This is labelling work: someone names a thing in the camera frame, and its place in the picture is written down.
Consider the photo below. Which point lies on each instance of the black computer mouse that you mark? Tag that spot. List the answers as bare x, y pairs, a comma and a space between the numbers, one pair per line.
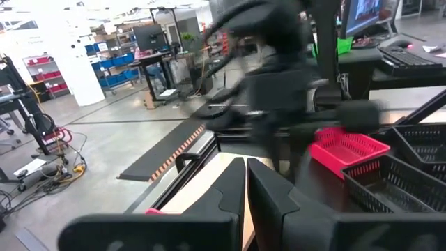
400, 44

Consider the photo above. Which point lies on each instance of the black desk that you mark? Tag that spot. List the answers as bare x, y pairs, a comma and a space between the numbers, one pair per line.
155, 57

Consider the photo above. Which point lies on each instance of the yellow plug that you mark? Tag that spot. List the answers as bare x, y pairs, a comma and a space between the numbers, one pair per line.
79, 168

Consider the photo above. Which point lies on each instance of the rack of blue bins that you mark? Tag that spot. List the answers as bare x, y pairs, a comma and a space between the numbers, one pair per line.
115, 79

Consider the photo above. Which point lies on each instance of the red plastic mesh basket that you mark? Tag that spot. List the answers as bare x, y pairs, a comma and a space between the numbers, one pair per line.
348, 150

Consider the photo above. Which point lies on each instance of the shelf with red bins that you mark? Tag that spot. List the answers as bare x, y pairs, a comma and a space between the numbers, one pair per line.
45, 75

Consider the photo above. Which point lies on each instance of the green plastic container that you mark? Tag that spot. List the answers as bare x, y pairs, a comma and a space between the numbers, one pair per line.
345, 46

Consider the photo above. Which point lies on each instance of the black orange-striped floor ramp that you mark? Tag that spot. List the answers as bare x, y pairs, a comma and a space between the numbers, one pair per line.
163, 153

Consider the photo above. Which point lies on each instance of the white paper sheet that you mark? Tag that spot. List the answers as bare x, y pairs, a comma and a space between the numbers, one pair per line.
29, 167
435, 47

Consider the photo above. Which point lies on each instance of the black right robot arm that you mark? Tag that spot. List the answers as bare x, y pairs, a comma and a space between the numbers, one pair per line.
278, 31

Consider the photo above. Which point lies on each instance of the computer monitor with lit screen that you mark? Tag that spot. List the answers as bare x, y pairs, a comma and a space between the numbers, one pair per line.
366, 14

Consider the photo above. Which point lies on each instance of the black computer keyboard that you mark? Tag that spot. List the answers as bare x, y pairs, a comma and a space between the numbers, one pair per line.
407, 59

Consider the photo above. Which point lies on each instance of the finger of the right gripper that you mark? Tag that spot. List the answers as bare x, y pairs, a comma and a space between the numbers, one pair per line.
267, 146
297, 157

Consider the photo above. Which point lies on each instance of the black equipment stand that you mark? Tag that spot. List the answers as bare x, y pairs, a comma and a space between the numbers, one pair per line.
10, 75

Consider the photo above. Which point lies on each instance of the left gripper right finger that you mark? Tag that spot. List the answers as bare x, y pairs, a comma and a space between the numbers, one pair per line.
278, 216

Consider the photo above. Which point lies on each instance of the distant green plant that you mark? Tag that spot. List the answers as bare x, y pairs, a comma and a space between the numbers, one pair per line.
187, 36

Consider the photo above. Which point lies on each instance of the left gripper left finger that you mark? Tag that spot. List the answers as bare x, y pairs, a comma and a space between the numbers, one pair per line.
216, 209

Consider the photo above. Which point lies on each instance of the black monitor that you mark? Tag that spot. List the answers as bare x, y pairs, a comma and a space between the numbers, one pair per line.
150, 37

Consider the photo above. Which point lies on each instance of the grey operator desk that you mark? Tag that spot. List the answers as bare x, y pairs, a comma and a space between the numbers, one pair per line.
359, 55

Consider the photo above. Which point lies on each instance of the black plastic mesh basket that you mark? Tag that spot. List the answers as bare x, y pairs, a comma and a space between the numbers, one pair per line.
425, 150
383, 195

